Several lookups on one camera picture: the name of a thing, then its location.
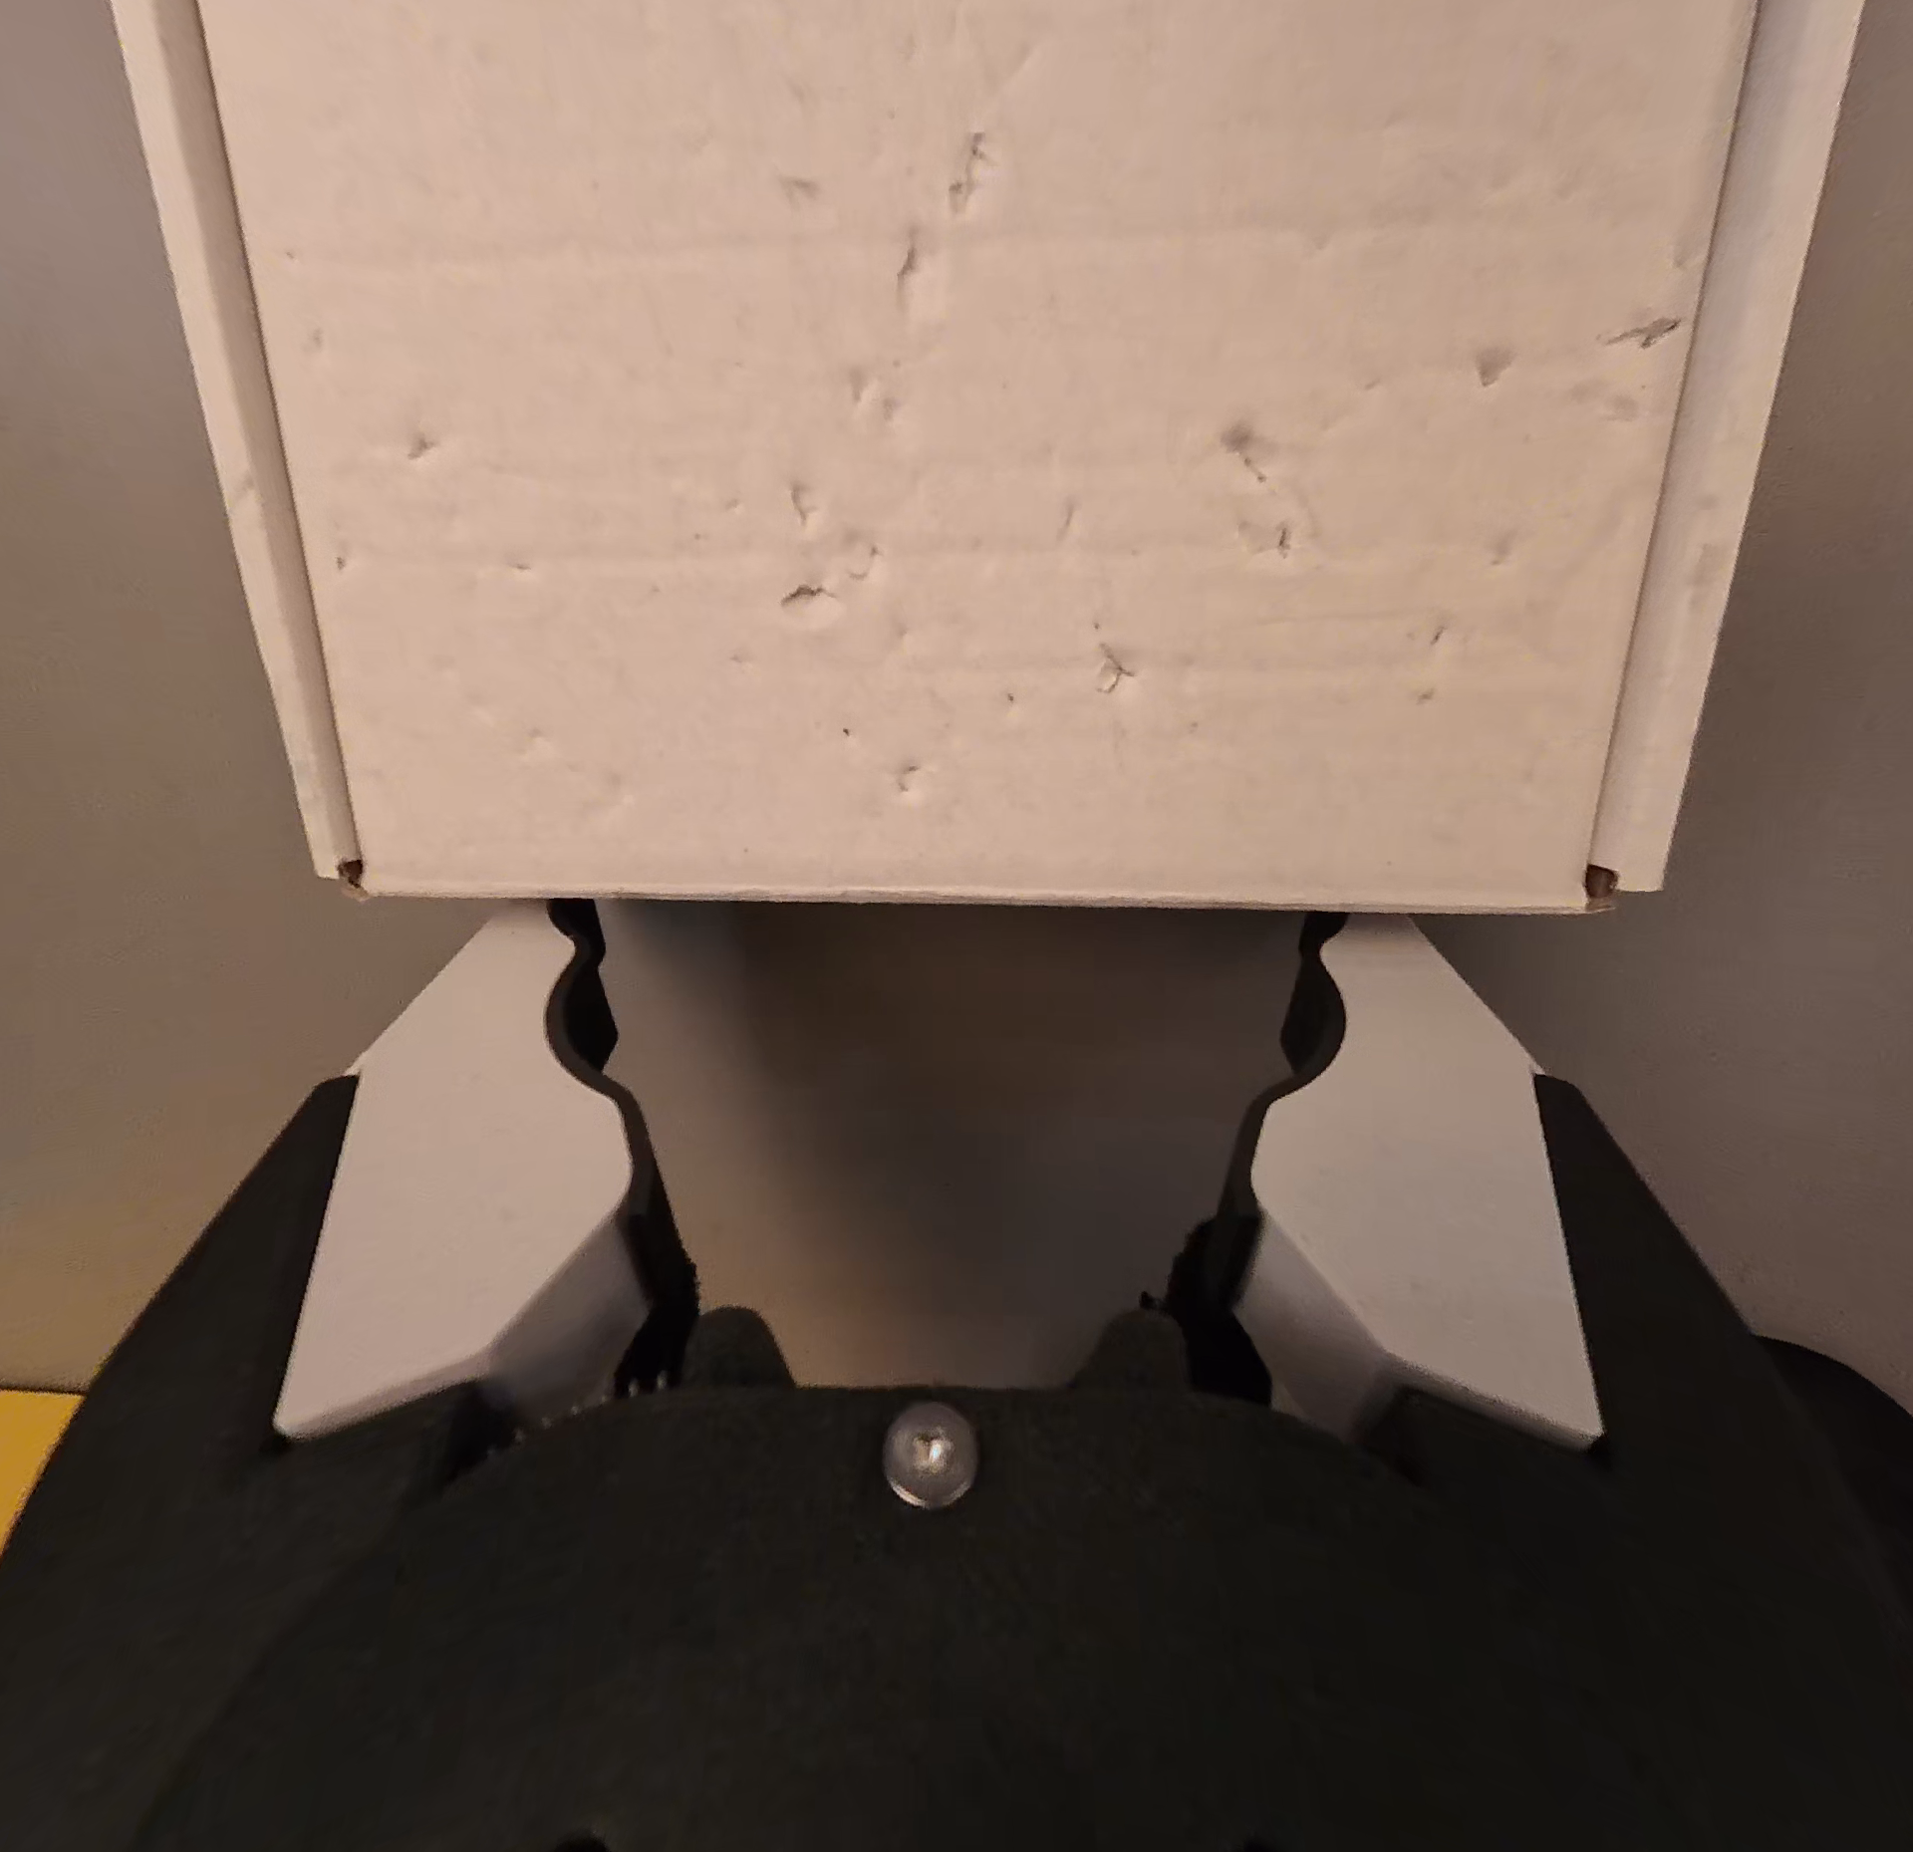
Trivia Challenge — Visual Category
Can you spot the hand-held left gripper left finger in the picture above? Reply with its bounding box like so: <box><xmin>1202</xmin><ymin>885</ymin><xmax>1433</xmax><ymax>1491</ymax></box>
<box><xmin>273</xmin><ymin>902</ymin><xmax>666</xmax><ymax>1440</ymax></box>

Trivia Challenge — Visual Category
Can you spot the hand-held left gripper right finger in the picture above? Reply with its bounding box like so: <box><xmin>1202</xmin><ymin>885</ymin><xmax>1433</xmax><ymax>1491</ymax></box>
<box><xmin>1182</xmin><ymin>912</ymin><xmax>1608</xmax><ymax>1452</ymax></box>

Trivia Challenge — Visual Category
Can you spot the white cardboard mailer box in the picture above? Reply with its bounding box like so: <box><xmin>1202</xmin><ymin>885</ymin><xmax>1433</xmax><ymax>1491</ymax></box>
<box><xmin>97</xmin><ymin>0</ymin><xmax>1877</xmax><ymax>920</ymax></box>

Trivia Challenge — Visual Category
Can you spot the yellow plastic bin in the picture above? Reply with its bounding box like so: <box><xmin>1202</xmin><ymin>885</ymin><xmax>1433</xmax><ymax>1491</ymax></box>
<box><xmin>0</xmin><ymin>1380</ymin><xmax>94</xmax><ymax>1563</ymax></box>

